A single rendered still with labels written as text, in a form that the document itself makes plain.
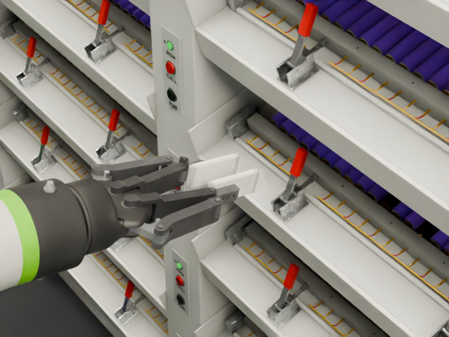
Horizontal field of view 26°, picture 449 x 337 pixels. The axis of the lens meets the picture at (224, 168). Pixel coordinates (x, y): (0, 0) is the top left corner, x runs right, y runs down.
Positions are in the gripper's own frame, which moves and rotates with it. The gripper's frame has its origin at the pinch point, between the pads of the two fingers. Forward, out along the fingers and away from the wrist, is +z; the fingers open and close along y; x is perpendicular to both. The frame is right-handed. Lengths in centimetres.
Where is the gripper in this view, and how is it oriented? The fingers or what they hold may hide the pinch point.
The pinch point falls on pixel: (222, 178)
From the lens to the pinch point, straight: 109.5
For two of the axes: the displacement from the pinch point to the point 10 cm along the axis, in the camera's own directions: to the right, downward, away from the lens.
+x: 1.9, -8.3, -5.2
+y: 6.2, 5.1, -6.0
